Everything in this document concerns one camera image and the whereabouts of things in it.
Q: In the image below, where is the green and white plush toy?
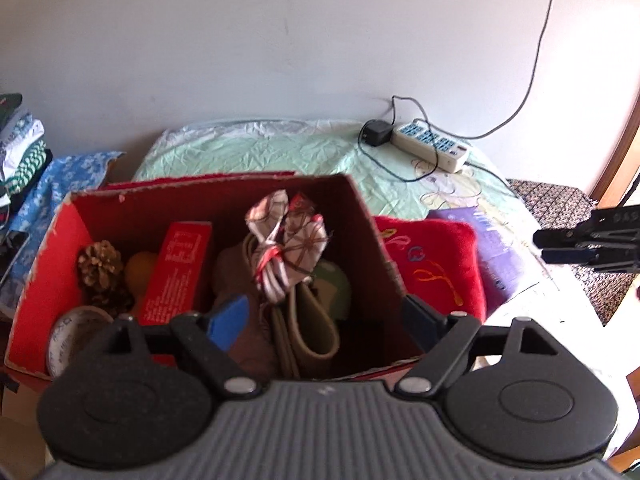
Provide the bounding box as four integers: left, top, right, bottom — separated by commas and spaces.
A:
310, 260, 353, 323

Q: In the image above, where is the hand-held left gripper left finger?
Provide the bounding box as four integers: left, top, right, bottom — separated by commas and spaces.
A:
95, 294, 262, 402

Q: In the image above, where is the red cardboard box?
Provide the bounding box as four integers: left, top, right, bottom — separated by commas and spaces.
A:
4, 172, 426, 381

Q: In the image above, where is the black power strip cord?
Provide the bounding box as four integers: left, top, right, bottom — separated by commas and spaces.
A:
465, 160, 531, 201

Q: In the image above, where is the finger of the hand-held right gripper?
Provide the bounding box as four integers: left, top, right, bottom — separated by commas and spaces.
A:
532, 205, 640, 252
542, 246, 640, 275

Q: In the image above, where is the brown pine cone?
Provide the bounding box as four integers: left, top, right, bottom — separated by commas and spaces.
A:
76, 240, 135, 318

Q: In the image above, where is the blue floral cloth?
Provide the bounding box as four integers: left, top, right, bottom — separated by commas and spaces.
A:
0, 151, 123, 311

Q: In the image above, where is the red plush stocking pillow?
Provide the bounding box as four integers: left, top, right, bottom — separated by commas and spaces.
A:
374, 216, 488, 323

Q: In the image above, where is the brown teddy bear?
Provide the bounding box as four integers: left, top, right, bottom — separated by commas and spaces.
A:
210, 247, 278, 371

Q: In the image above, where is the grey wall cable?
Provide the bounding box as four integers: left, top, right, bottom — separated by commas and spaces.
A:
425, 0, 559, 140

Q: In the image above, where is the small red carton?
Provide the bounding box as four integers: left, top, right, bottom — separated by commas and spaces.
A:
136, 221, 215, 328

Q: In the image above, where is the orange round toy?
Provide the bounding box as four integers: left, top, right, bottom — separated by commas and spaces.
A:
124, 251, 160, 306

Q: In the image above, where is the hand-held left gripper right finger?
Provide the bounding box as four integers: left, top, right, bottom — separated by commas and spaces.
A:
396, 294, 567, 401

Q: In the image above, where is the wooden door frame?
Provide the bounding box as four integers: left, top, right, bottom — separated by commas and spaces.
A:
585, 125, 640, 211

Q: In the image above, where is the black power adapter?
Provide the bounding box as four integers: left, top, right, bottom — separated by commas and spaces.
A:
361, 119, 395, 148

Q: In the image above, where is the purple tissue packet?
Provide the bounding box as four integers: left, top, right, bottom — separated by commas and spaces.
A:
427, 205, 541, 313

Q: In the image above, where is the white power strip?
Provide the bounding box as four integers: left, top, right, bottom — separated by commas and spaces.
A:
391, 119, 472, 173

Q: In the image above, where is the thin black adapter cable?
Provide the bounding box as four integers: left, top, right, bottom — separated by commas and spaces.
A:
357, 95, 441, 182

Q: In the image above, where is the stack of folded clothes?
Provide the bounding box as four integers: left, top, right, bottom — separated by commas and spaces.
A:
0, 92, 53, 221

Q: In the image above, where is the green bear print tablecloth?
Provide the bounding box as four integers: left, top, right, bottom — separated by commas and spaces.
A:
131, 119, 631, 461

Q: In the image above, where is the brown patterned cover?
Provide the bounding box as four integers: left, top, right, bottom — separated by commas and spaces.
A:
507, 179, 640, 326

